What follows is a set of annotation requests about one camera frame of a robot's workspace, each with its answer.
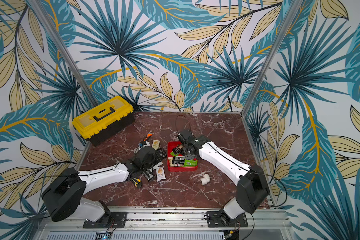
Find beige cracker packet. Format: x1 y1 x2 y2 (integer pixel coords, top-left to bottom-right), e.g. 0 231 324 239
152 140 160 150

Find black cookie packet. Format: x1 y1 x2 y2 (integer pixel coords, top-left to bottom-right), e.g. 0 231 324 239
143 170 156 183

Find red storage box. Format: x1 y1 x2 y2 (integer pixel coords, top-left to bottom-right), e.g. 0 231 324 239
167 141 199 172

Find white drycake cookie packet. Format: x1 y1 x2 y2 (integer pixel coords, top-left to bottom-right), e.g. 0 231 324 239
156 167 166 182

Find white pipe elbow fitting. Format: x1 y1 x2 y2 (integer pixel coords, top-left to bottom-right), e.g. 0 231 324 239
200 174 211 186

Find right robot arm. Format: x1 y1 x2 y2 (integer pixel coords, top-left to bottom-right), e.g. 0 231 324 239
177 130 270 220

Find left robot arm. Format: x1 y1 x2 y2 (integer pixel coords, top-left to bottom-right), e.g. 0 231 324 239
42 147 167 228

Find green snack packet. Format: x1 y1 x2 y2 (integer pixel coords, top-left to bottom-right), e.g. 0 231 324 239
184 160 198 167

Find yellow black utility knife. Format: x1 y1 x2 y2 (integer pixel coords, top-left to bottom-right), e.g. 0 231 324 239
131 178 143 189

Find yellow black toolbox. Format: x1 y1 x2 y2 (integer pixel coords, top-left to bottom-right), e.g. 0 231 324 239
73 96 135 146

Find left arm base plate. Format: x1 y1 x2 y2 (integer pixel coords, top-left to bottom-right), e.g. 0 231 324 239
83 212 128 229

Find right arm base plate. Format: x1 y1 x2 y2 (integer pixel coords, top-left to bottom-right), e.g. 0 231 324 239
204 211 248 228

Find aluminium front rail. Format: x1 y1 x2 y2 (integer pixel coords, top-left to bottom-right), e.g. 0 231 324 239
34 207 297 240

